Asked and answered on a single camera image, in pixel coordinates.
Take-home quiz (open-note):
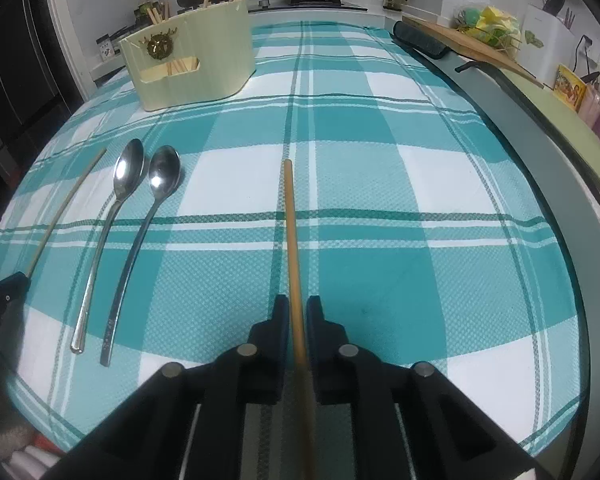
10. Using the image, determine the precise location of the pale bamboo chopstick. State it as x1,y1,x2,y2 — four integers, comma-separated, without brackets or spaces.
26,148,107,280

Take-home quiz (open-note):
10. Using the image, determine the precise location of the gas stove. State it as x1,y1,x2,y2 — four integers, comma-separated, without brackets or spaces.
247,0,367,13

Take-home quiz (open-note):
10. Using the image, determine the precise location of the yellow snack packet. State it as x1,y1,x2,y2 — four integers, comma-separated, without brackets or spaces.
553,64,586,112

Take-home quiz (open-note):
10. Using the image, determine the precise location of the wooden cutting board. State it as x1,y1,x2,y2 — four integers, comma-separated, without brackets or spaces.
402,14,544,89

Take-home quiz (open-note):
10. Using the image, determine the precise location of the spice bottles rack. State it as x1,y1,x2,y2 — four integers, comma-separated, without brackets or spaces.
96,0,166,61

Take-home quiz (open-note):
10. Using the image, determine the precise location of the dark rolled mat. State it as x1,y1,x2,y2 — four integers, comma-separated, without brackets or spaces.
392,22,450,60

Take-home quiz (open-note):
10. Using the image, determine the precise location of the small steel spoon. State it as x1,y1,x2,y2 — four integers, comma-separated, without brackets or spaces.
98,144,183,368

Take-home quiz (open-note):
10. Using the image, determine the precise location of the cream utensil holder box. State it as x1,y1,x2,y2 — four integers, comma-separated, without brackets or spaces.
120,0,256,112

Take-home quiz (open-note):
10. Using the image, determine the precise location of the large steel spoon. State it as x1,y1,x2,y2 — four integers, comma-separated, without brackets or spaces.
70,139,145,354

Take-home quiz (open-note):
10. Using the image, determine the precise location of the white knife block box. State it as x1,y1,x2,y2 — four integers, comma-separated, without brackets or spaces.
519,0,600,87

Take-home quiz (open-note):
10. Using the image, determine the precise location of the bag of colourful sponges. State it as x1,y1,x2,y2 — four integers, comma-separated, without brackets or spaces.
454,6,521,58

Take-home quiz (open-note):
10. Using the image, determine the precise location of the teal plaid tablecloth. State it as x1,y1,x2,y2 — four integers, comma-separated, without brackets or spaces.
0,22,582,455

